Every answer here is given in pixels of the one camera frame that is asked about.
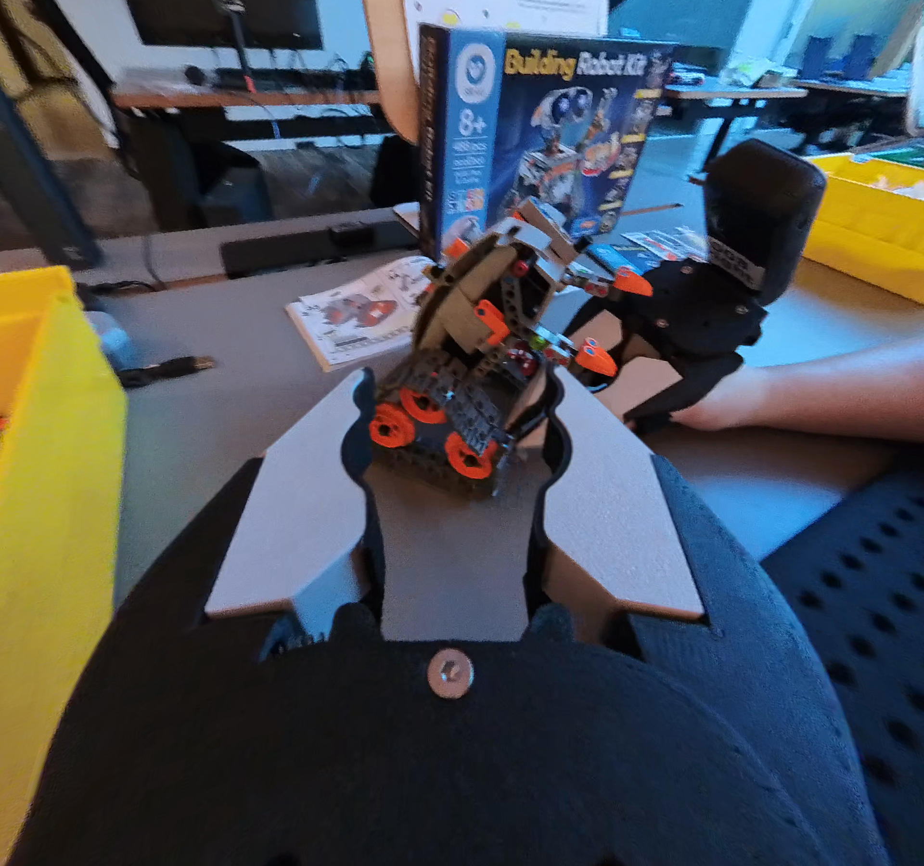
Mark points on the person's right forearm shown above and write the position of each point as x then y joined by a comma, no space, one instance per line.
830,389

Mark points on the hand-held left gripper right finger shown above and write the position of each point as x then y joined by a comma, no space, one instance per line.
621,519

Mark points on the loose printed leaflets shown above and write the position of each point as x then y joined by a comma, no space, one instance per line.
657,243

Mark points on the background grey table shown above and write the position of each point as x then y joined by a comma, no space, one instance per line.
729,92

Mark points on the yellow plastic bin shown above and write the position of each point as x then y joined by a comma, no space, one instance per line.
50,519
866,230

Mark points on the wooden board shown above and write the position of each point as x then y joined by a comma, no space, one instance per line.
379,50

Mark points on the white instruction booklet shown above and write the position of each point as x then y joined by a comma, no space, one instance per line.
346,317

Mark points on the background wooden table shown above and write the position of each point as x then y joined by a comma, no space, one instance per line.
216,95

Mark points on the black perforated mat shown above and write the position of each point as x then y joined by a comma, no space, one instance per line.
852,628

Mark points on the blue robot kit box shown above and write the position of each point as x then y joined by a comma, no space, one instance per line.
563,122

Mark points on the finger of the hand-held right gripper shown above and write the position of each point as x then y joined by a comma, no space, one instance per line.
612,337
639,389

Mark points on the grey orange building-block toy robot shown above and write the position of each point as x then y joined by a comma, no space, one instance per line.
469,288

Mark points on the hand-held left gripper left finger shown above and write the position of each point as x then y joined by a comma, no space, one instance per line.
289,519

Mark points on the long black bar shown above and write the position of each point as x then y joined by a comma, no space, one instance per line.
303,249

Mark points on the grey desk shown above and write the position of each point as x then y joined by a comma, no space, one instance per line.
216,411

